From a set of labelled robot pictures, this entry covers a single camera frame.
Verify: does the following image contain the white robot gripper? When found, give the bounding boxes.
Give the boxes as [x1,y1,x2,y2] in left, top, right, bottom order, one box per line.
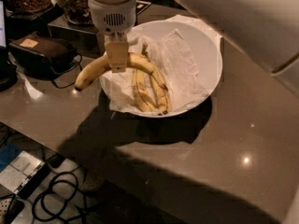
[88,0,135,73]

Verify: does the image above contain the grey box on floor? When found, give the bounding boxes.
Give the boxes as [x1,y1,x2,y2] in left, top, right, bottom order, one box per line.
[0,151,45,194]

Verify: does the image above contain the yellow banana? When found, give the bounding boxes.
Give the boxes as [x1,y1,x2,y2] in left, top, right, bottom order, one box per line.
[75,52,168,91]

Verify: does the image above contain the white paper liner in bowl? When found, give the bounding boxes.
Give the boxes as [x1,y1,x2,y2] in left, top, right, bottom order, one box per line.
[109,29,206,116]

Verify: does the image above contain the screen device on left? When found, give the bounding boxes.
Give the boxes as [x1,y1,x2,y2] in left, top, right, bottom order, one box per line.
[0,0,18,91]

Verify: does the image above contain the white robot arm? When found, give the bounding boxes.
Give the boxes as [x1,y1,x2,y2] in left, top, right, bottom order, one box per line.
[88,0,299,95]

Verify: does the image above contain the black terminal cable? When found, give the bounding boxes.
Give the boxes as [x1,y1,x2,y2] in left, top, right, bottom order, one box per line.
[50,52,84,90]

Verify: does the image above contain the glass jar of granola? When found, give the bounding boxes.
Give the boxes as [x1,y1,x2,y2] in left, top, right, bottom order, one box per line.
[59,0,93,25]

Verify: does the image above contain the left lower banana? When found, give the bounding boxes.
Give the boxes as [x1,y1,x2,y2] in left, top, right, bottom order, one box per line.
[132,69,156,112]

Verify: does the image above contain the white paper under bowl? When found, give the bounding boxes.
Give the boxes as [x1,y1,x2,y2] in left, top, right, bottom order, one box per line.
[167,15,222,46]

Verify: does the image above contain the white bowl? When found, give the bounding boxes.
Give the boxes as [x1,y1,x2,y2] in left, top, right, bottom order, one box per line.
[100,21,222,118]

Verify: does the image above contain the dark metal stand block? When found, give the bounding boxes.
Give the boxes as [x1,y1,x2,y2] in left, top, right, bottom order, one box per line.
[49,15,105,58]

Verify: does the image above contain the black cable coil on floor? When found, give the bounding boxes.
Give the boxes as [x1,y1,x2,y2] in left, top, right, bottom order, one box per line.
[31,171,88,224]

